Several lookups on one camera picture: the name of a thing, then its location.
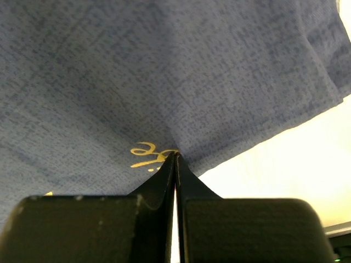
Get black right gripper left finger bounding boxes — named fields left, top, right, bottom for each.
left=1, top=154, right=176, bottom=262

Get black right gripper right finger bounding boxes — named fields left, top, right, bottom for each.
left=175, top=155, right=333, bottom=262

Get blue fish-pattern cloth placemat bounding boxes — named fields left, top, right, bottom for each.
left=1, top=1, right=350, bottom=223

